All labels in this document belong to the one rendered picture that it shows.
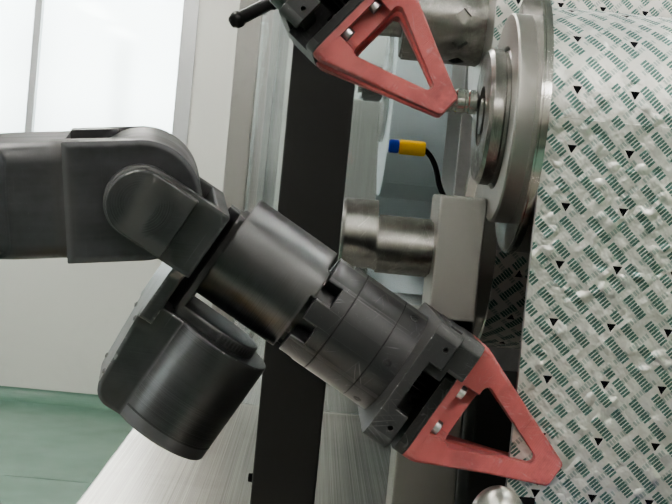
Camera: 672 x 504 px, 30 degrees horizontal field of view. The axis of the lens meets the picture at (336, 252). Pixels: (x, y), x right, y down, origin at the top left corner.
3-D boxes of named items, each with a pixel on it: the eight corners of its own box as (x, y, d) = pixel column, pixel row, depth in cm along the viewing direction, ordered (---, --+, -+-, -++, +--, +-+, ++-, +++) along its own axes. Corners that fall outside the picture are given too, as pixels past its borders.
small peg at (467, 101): (428, 91, 72) (430, 81, 71) (476, 95, 72) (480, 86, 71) (426, 114, 72) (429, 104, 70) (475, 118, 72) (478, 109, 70)
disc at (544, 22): (484, 244, 77) (510, 2, 76) (492, 245, 77) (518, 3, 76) (523, 262, 62) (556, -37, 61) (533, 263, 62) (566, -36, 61)
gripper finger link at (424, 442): (523, 541, 62) (368, 433, 61) (502, 504, 69) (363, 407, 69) (604, 429, 62) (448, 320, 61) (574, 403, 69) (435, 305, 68)
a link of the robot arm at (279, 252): (238, 190, 60) (248, 185, 66) (157, 306, 61) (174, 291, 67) (355, 272, 61) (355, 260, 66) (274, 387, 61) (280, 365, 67)
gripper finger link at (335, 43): (407, 147, 68) (286, 25, 68) (403, 155, 75) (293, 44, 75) (496, 59, 68) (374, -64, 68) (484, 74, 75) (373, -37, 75)
